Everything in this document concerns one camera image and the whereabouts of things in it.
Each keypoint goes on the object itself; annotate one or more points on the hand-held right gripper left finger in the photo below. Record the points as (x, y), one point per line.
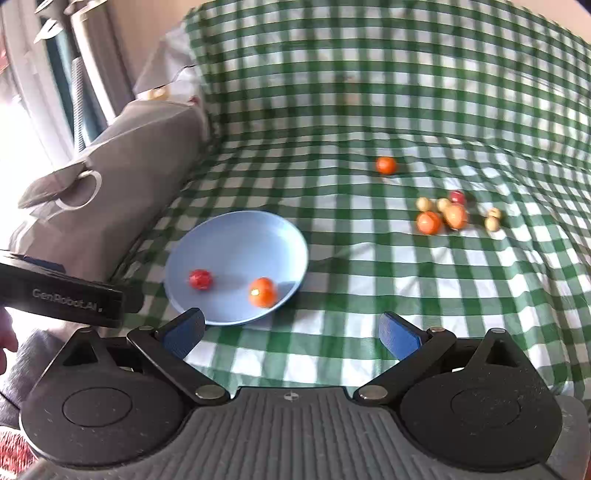
(184, 330)

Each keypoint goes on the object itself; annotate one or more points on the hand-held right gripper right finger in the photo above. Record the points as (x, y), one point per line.
(397, 337)

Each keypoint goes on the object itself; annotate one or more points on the small red fruit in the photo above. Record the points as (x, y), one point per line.
(200, 279)

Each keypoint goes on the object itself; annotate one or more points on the blue plate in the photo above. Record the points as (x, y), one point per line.
(240, 249)

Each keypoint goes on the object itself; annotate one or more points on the pale orange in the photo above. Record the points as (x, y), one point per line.
(455, 216)

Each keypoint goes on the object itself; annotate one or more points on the small yellow fruit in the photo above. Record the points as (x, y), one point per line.
(443, 203)
(423, 203)
(491, 224)
(495, 213)

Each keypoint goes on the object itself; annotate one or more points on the red apple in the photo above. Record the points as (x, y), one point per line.
(457, 197)

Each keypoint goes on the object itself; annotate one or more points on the person's left hand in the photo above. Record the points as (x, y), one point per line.
(5, 339)

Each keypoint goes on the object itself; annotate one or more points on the grey cloth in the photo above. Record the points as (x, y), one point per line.
(27, 369)

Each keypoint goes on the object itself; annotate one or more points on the dark grey flap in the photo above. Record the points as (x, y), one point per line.
(46, 189)

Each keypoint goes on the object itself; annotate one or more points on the red patterned cloth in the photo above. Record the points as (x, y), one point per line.
(14, 450)

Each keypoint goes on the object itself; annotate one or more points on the grey fabric bag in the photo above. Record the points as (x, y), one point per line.
(147, 152)

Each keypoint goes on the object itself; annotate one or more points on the green checked cloth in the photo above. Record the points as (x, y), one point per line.
(369, 92)

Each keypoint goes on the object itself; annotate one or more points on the white plastic bag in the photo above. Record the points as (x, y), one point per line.
(171, 60)

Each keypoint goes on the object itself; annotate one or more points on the window frame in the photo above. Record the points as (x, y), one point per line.
(32, 69)

